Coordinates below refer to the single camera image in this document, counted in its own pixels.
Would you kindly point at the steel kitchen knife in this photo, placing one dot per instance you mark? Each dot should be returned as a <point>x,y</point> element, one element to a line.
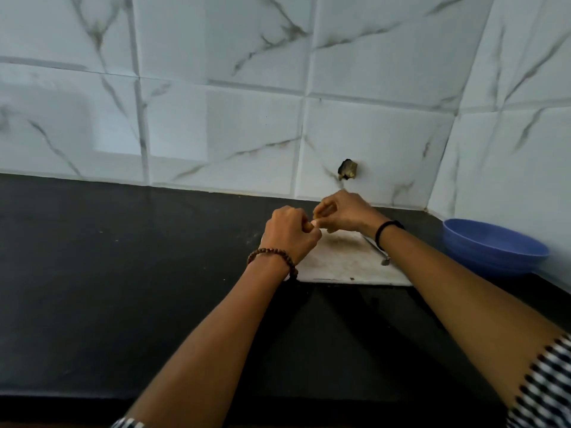
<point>372,247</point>

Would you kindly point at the cut potato half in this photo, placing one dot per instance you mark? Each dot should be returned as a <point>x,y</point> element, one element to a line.
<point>316,223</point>

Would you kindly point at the white cutting board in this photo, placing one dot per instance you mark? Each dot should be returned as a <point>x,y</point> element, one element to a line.
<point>339,262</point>

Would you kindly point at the person's right forearm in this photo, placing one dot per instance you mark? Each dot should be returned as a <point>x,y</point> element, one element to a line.
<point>468,307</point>

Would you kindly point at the person's right hand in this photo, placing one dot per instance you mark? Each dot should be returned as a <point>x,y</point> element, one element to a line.
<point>352,211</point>

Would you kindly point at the black white checkered shirt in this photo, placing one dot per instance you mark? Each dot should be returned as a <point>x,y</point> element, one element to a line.
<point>544,387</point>

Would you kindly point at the person's left forearm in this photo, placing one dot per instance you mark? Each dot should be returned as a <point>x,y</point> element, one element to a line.
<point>214,352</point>

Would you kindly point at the blue plastic bowl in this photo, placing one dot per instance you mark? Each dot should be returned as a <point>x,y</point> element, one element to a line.
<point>490,249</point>

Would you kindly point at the brown wall pipe stub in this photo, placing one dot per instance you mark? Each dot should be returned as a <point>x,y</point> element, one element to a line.
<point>347,169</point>

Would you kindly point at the black wristband with charm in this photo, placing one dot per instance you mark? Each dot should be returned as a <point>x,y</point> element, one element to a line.
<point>380,231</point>

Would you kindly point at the person's left hand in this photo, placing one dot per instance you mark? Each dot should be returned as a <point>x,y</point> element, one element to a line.
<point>287,231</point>

